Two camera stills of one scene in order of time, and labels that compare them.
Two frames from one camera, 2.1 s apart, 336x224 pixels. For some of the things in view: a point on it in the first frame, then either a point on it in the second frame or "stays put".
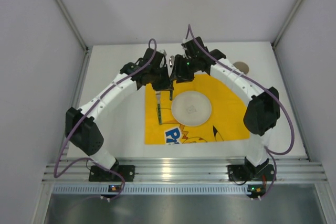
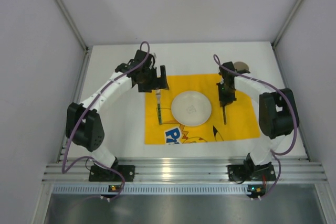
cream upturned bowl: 191,108 stays put
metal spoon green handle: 171,60 to 224,114
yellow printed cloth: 226,121 stays put
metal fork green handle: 158,94 stays put
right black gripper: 181,76 to 226,100
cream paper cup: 242,66 stays put
